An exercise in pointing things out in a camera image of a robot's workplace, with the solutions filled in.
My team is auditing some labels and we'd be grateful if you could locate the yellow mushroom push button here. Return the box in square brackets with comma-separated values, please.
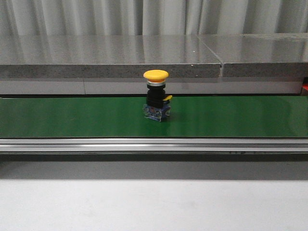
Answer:
[143, 69, 172, 122]

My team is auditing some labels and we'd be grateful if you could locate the green conveyor belt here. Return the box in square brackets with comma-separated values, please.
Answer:
[0, 96, 308, 138]

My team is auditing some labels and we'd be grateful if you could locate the grey pleated curtain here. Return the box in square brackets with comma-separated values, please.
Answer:
[0, 0, 308, 36]

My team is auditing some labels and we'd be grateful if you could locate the white panel behind conveyor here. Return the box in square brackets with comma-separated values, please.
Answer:
[0, 81, 302, 95]

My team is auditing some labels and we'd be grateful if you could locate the grey stone slab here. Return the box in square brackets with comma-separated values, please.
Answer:
[198, 33, 308, 80]
[0, 35, 220, 79]

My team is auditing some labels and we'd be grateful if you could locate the grey stone slab left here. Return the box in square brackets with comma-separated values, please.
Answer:
[0, 35, 220, 79]

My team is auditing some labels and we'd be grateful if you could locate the aluminium conveyor side rail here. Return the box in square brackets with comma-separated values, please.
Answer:
[0, 138, 308, 154]

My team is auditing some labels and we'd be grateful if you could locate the grey stone slab right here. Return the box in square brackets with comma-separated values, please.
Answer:
[198, 33, 308, 80]

